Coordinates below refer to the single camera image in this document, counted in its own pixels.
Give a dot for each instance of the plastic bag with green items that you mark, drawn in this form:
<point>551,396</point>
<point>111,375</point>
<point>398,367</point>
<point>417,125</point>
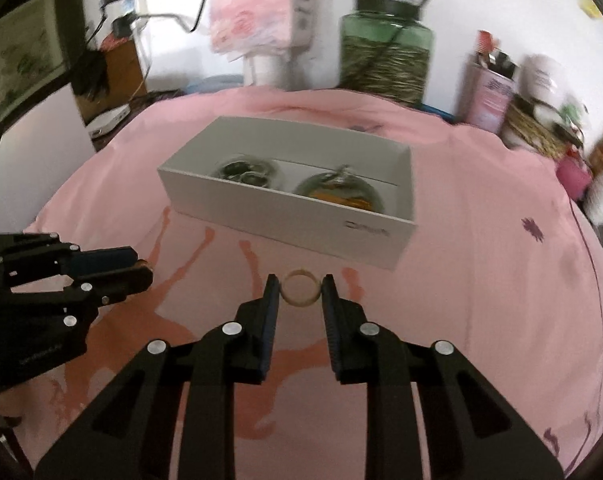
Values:
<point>574,116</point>

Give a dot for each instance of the pink floral tissue pack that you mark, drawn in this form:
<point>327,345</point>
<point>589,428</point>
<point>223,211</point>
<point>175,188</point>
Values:
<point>251,10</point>

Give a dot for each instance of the framed landscape picture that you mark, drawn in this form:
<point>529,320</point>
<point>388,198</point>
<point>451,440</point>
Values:
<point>21,60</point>

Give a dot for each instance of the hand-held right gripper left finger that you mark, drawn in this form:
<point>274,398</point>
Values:
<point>270,320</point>

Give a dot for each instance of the pink plastic cup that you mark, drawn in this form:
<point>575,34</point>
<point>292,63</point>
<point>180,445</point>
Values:
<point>574,177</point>

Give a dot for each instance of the green glass jar of seeds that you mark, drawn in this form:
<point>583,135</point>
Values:
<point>386,60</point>

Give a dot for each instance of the white cream jar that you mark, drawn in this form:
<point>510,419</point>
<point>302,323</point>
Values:
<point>544,77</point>

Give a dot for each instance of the blue plastic lid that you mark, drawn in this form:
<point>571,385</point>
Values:
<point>214,85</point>

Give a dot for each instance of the white cardboard box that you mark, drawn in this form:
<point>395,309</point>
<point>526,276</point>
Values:
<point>281,215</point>

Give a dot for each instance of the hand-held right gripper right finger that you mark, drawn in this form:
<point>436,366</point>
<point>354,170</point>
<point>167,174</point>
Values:
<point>331,320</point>

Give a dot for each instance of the pink printed cloth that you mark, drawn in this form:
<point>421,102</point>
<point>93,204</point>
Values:
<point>481,285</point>

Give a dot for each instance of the white board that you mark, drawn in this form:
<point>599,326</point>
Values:
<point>41,160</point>

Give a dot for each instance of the white cylinder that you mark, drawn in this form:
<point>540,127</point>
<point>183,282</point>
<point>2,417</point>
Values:
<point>264,70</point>

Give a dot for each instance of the white router box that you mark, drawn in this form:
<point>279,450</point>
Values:
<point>108,120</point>

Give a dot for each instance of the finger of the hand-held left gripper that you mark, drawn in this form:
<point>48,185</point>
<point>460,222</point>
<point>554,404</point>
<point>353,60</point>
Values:
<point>126,280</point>
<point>106,260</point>

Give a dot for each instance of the yellow and black round tin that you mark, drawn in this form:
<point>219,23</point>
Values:
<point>526,127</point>

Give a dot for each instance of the pink can pen holder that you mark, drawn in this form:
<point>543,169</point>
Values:
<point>491,97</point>

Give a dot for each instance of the green jade bangle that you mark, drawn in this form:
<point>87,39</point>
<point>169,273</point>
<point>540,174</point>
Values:
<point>374,191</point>

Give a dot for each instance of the red comb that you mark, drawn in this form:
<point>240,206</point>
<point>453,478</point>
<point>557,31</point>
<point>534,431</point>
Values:
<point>485,42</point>

